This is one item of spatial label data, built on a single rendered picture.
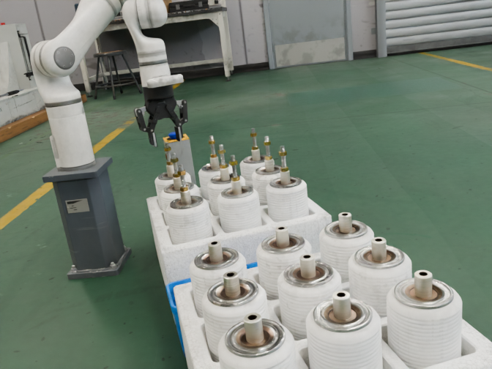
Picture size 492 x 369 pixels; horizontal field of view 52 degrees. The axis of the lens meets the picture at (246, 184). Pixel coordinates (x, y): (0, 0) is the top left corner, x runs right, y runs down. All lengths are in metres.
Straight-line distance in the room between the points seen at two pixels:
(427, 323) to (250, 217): 0.55
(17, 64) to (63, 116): 3.42
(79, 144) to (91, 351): 0.53
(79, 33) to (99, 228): 0.50
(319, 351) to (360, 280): 0.17
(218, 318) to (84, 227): 0.76
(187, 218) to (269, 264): 0.31
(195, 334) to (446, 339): 0.36
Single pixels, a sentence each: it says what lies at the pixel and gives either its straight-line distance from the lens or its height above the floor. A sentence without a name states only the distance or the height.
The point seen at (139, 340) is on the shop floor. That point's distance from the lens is 1.15.
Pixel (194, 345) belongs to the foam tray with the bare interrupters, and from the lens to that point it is 0.78.
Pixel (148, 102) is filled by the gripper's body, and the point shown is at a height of 0.46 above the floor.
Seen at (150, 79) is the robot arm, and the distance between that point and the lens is 1.23.
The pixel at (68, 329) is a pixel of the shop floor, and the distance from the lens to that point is 1.26.
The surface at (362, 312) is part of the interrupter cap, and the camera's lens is 0.68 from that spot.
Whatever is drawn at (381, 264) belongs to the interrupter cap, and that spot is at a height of 0.25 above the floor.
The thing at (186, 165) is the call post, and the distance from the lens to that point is 1.50.
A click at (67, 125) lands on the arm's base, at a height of 0.42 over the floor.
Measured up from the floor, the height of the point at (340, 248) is 0.24.
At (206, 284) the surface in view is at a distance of 0.82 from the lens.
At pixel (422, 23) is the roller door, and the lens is 6.41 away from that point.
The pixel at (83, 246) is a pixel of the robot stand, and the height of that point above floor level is 0.09.
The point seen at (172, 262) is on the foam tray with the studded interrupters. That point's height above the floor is 0.15.
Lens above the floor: 0.63
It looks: 18 degrees down
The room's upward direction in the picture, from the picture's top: 7 degrees counter-clockwise
